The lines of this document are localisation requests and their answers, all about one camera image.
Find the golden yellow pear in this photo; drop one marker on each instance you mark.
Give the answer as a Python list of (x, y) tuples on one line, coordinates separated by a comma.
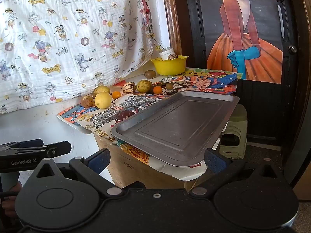
[(101, 89)]

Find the small orange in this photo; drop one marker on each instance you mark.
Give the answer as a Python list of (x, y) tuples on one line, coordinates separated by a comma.
[(157, 90), (116, 94)]

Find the thin plant twig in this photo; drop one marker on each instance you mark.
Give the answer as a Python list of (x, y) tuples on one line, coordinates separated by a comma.
[(158, 45)]

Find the small brown kiwi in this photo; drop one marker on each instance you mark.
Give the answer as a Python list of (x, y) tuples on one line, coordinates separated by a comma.
[(169, 86)]

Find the colourful cartoon printed table cover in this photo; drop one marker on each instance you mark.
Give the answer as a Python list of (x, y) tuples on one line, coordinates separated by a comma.
[(199, 82)]

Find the white cartoon printed blanket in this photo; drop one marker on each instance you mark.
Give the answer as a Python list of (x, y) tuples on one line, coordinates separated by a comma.
[(60, 41)]

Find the black door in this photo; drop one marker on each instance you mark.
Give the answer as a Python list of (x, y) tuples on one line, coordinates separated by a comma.
[(262, 111)]

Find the mottled yellow-green fruit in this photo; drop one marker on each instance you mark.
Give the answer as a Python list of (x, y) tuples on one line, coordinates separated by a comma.
[(144, 86)]

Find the wall poster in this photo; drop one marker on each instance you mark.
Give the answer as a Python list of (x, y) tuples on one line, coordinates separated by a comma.
[(243, 60)]

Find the person's left hand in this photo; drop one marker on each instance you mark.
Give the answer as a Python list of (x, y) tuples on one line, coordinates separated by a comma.
[(8, 205)]

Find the white cup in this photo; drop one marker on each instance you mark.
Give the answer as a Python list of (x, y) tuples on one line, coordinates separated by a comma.
[(165, 53)]

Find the striped pepino melon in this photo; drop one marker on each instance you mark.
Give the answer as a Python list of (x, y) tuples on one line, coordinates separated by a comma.
[(129, 87)]

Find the metal baking tray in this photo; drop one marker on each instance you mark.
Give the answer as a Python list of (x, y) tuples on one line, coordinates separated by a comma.
[(175, 126)]

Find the small striped fruit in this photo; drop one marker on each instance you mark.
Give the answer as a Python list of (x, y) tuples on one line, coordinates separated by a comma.
[(173, 57)]

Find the wooden box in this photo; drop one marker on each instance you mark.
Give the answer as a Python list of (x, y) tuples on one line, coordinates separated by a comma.
[(131, 165)]

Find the yellow scalloped plastic bowl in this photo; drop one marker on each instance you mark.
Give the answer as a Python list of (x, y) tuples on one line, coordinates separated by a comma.
[(168, 66)]

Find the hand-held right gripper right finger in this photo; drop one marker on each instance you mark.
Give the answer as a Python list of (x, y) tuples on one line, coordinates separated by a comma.
[(214, 160)]

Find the pale yellow round fruit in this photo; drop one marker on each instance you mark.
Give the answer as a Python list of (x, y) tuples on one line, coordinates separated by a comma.
[(102, 100)]

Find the large brown kiwi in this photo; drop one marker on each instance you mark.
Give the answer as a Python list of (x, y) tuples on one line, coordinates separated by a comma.
[(150, 74)]

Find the dark round door knob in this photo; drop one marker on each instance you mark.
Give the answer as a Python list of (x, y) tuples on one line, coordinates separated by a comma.
[(292, 49)]

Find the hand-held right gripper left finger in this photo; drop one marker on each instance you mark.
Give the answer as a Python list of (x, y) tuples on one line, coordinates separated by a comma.
[(99, 160)]

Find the brown wooden door jamb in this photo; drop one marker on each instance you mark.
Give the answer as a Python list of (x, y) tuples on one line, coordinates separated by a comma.
[(305, 65), (173, 17)]

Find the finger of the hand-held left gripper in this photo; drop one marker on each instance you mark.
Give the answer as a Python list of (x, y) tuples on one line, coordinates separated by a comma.
[(60, 148), (31, 142)]

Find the green plastic stool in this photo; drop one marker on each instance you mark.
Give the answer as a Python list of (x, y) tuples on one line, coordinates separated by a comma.
[(237, 123)]

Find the brown wrinkled fruit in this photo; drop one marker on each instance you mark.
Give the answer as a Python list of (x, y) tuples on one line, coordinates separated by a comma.
[(87, 100)]

